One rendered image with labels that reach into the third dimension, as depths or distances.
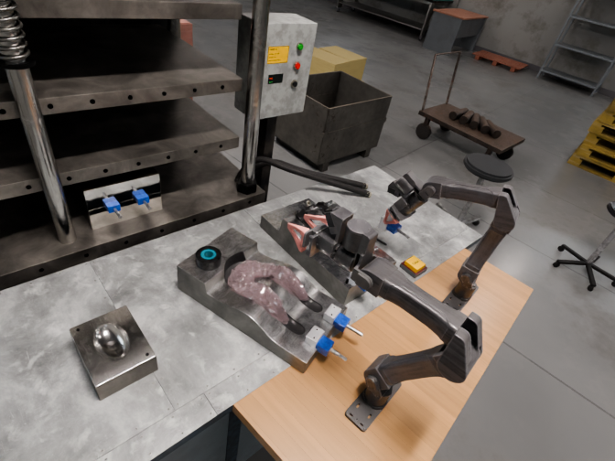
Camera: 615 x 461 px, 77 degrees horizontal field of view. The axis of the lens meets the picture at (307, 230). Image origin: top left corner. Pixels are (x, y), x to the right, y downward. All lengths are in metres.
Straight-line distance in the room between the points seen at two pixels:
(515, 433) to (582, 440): 0.36
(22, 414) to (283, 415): 0.62
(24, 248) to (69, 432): 0.72
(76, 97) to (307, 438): 1.18
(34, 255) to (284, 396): 0.97
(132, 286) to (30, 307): 0.28
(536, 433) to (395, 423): 1.39
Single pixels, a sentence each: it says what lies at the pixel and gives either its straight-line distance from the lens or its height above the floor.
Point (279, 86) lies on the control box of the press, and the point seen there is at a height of 1.21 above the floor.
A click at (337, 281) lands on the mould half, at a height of 0.88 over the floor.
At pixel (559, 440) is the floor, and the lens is 2.56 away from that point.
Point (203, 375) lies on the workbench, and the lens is 1.17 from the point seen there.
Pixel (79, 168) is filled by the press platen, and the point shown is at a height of 1.04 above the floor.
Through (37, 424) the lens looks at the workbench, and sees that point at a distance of 1.19.
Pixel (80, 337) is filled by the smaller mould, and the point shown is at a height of 0.87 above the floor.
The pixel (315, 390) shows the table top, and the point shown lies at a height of 0.80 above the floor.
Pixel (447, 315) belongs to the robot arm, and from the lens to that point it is 0.87.
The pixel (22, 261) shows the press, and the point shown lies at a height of 0.78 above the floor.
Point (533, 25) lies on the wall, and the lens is 10.68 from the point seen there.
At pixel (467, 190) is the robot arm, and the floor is 1.22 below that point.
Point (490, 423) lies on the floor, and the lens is 2.38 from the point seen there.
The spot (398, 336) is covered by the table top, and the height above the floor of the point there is 0.80.
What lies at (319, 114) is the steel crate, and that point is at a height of 0.55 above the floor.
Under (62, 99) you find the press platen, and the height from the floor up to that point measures 1.28.
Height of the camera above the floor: 1.82
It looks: 39 degrees down
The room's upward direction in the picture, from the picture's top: 12 degrees clockwise
